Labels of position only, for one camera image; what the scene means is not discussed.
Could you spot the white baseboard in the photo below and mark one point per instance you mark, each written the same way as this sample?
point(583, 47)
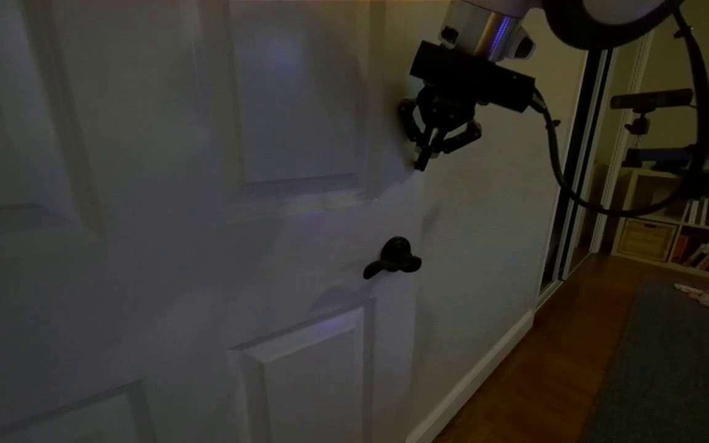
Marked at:
point(478, 372)

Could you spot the white bookshelf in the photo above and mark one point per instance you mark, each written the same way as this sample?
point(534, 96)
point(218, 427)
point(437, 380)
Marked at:
point(626, 204)

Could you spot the Franka robot arm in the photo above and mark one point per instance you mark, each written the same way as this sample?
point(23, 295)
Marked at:
point(494, 25)

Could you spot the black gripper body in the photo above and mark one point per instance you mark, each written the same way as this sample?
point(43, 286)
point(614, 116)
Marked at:
point(469, 76)

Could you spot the grey rug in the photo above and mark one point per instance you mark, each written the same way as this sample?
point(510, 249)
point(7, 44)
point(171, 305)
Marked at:
point(682, 377)

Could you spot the white panelled door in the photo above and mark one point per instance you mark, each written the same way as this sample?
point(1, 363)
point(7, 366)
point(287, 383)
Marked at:
point(141, 271)

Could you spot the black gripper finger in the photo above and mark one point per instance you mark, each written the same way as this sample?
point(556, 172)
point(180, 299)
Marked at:
point(410, 123)
point(455, 135)

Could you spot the black stereo camera on mount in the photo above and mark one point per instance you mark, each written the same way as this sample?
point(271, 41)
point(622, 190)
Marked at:
point(650, 99)

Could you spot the black clamp bar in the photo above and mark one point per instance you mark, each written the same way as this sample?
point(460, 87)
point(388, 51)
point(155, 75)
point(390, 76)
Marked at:
point(665, 155)

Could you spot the wicker storage basket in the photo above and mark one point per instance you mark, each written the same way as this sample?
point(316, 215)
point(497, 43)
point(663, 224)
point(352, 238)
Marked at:
point(646, 240)

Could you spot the black sliding door frame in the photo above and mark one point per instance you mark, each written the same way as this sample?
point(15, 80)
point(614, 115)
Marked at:
point(576, 163)

